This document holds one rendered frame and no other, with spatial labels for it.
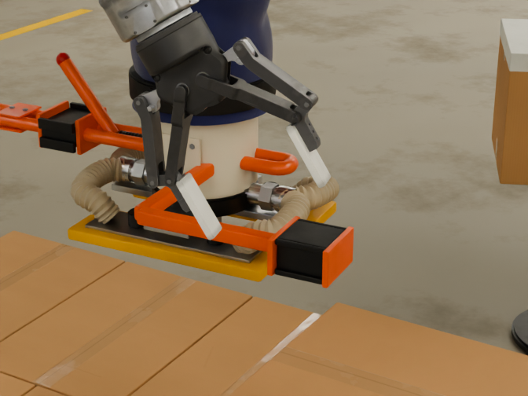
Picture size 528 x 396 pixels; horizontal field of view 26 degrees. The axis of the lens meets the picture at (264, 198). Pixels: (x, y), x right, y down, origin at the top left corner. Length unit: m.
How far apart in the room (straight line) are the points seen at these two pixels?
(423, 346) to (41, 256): 1.51
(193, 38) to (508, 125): 2.33
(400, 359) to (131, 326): 1.07
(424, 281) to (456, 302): 0.18
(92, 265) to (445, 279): 1.59
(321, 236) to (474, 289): 2.76
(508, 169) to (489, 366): 1.63
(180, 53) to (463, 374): 0.90
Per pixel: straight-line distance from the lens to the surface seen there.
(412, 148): 5.49
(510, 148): 3.42
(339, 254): 1.45
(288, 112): 1.13
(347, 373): 1.83
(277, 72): 1.13
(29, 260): 3.16
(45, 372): 2.64
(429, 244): 4.50
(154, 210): 1.57
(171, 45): 1.12
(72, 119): 1.92
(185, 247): 1.73
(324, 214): 1.86
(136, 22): 1.13
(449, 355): 1.89
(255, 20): 1.68
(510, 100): 3.37
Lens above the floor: 1.91
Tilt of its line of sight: 23 degrees down
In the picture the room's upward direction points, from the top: straight up
